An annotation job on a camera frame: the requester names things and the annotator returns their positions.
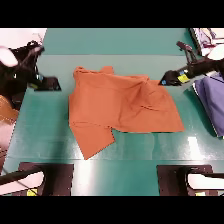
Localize heap of clothes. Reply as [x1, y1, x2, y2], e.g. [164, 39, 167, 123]
[189, 27, 224, 57]

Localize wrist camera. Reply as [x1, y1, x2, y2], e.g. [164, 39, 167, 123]
[176, 40, 198, 64]
[25, 40, 46, 58]

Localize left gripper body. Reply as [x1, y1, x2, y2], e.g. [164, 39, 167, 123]
[34, 76, 62, 92]

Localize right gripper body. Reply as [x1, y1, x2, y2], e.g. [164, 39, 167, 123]
[159, 69, 184, 87]

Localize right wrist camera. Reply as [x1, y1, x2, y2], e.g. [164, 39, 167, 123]
[176, 40, 198, 64]

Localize purple garment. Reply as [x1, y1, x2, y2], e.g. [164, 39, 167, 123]
[192, 72, 224, 139]

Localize orange T-shirt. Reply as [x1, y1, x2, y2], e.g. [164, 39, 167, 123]
[68, 65, 186, 161]

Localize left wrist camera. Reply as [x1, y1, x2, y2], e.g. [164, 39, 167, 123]
[25, 40, 46, 58]

